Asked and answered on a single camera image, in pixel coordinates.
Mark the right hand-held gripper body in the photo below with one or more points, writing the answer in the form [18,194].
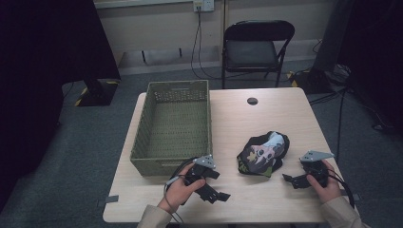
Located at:
[316,156]

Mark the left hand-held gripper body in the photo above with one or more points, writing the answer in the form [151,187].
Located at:
[204,162]

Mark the black cartoon print cloth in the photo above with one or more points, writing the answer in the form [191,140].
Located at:
[263,155]

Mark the green woven basket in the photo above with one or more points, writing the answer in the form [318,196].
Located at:
[174,126]

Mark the person's left hand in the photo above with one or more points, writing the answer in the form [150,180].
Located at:
[179,191]

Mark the person's right hand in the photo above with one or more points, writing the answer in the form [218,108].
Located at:
[329,190]

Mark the grey tape strip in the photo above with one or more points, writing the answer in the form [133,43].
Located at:
[108,199]
[354,197]

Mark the black floor box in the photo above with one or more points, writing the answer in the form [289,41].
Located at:
[312,81]

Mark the black table grommet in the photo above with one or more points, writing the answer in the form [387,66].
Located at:
[252,101]

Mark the black folding chair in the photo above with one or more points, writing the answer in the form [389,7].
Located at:
[253,50]

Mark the dark curtain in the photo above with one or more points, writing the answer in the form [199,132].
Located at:
[374,47]

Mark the black stand base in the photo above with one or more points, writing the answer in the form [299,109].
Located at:
[99,91]

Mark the black curtain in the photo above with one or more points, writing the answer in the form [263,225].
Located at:
[38,79]

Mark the grey post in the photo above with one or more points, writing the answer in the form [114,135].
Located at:
[331,34]

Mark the white wall socket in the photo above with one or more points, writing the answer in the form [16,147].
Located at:
[203,4]

